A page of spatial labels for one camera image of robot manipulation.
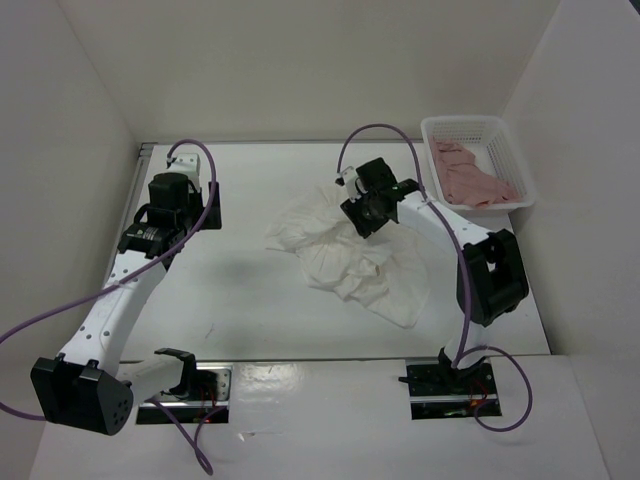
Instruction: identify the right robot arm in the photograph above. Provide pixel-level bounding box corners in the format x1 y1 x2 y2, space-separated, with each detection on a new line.
336 157 529 393

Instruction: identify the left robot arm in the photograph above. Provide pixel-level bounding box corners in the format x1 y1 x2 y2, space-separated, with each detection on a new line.
30 166 221 436

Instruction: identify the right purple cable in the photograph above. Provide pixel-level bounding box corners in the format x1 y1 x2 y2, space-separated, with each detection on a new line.
335 123 534 431

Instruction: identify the white skirt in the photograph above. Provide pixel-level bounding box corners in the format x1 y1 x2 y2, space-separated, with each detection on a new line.
265 185 431 329

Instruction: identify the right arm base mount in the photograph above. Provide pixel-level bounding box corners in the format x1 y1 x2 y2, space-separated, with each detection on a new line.
398 361 502 420

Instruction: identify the white plastic basket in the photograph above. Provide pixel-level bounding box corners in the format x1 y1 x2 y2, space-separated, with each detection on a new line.
421 115 535 215

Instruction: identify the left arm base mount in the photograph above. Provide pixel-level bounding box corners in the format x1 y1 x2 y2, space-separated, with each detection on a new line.
130 359 233 426

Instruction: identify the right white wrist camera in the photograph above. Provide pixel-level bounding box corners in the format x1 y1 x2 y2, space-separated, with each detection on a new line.
335 167 367 203

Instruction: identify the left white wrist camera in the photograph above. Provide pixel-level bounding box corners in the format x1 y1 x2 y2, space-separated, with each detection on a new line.
166 153 201 193

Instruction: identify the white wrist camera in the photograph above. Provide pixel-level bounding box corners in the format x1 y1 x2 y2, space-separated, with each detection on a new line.
166 153 201 193
335 167 367 203

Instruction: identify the purple cable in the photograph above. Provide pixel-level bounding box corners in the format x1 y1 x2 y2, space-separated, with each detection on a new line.
0 137 229 475
335 123 534 431

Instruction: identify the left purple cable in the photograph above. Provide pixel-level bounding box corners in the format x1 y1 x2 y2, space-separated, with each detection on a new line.
0 137 229 475

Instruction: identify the pink skirt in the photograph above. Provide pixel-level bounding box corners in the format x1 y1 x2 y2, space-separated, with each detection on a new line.
429 137 521 209

